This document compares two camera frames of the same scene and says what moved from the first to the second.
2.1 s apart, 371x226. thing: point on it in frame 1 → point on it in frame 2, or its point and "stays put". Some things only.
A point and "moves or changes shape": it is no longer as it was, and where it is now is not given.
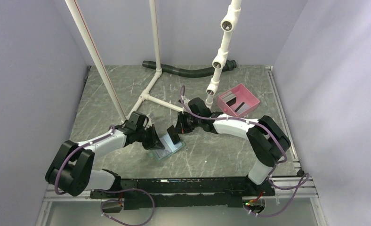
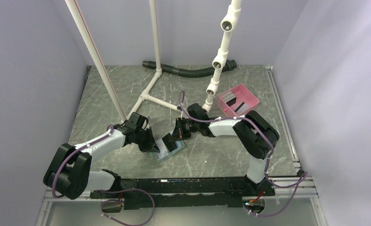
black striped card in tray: x=243 y=106 stays put
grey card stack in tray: x=228 y=96 stays put
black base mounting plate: x=138 y=192 stays put
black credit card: x=173 y=134 moves or changes shape
